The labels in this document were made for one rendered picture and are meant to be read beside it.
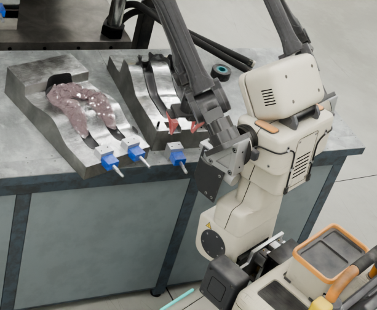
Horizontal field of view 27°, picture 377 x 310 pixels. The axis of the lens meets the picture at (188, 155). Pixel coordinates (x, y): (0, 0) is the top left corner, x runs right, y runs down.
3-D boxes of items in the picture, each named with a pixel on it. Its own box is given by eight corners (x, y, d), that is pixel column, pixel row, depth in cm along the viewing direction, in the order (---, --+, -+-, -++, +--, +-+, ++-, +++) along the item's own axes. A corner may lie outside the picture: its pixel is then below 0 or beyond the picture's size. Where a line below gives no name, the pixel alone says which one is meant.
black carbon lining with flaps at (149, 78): (201, 121, 274) (208, 99, 268) (160, 123, 267) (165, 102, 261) (166, 66, 297) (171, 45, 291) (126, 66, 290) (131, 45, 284)
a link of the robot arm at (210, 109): (209, 129, 212) (227, 121, 212) (194, 95, 211) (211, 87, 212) (207, 130, 221) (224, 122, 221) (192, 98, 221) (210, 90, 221)
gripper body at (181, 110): (169, 108, 253) (174, 90, 248) (197, 106, 257) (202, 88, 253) (176, 120, 249) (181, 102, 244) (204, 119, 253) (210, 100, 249)
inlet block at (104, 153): (128, 181, 246) (131, 168, 243) (115, 185, 243) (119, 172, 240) (104, 156, 253) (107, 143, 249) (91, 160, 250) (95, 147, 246)
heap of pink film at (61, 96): (122, 127, 262) (126, 109, 257) (78, 140, 251) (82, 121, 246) (79, 85, 275) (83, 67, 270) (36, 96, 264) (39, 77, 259)
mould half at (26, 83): (146, 158, 262) (154, 133, 255) (83, 179, 246) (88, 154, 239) (66, 78, 287) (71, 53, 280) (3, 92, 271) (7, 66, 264)
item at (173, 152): (191, 178, 259) (195, 166, 256) (178, 179, 257) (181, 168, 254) (176, 153, 268) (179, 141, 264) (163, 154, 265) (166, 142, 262)
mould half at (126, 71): (218, 146, 277) (227, 116, 269) (151, 151, 265) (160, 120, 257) (167, 66, 310) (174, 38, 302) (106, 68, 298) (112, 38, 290)
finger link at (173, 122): (160, 127, 257) (166, 105, 252) (180, 126, 261) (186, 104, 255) (168, 140, 253) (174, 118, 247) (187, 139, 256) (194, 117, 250)
